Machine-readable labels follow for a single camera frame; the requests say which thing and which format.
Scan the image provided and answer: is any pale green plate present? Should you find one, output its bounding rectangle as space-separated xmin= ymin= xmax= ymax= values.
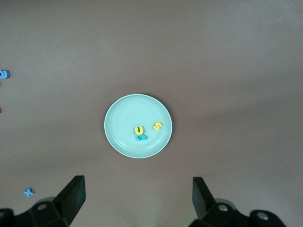
xmin=104 ymin=94 xmax=173 ymax=159

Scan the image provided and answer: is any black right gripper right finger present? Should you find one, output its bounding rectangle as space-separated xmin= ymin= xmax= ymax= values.
xmin=189 ymin=176 xmax=287 ymax=227

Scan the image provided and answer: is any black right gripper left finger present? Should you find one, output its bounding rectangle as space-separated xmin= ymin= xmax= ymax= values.
xmin=0 ymin=175 xmax=86 ymax=227

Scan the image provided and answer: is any brown table cover sheet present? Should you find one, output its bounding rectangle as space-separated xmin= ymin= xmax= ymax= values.
xmin=0 ymin=0 xmax=303 ymax=227

